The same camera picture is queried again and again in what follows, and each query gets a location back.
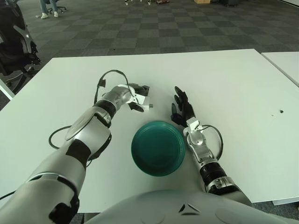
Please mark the black office chair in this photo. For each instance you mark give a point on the black office chair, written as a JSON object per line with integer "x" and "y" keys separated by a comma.
{"x": 11, "y": 42}

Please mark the metal star chair base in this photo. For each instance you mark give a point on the metal star chair base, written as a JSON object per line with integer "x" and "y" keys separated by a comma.
{"x": 127, "y": 2}

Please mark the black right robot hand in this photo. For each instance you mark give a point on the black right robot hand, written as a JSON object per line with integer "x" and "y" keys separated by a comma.
{"x": 184, "y": 109}

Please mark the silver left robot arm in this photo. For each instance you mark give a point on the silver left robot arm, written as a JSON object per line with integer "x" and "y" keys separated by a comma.
{"x": 93, "y": 130}

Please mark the red floor device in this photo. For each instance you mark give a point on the red floor device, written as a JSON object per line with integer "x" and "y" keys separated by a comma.
{"x": 162, "y": 1}

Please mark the white side table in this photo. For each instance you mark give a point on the white side table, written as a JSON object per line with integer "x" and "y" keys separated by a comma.
{"x": 283, "y": 63}

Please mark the white table with grey edge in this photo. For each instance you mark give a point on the white table with grey edge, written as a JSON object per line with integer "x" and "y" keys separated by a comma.
{"x": 5, "y": 91}

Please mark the white wall charger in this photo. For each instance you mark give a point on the white wall charger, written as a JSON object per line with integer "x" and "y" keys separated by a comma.
{"x": 146, "y": 106}

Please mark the black swivel chair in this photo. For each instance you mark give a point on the black swivel chair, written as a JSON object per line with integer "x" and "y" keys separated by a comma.
{"x": 59, "y": 5}

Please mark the seated person in jeans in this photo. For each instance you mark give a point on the seated person in jeans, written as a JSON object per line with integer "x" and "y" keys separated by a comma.
{"x": 44, "y": 8}

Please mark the brown cardboard box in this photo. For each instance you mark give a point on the brown cardboard box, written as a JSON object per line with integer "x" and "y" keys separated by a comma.
{"x": 202, "y": 1}

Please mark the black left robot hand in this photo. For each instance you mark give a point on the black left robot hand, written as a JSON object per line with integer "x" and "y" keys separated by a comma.
{"x": 140, "y": 88}

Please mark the green round plate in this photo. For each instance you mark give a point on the green round plate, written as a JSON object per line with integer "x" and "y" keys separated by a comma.
{"x": 156, "y": 149}

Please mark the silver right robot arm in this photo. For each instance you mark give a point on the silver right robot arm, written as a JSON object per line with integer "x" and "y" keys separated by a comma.
{"x": 198, "y": 144}

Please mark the grey robot torso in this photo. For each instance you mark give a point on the grey robot torso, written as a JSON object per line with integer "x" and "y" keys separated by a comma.
{"x": 187, "y": 210}

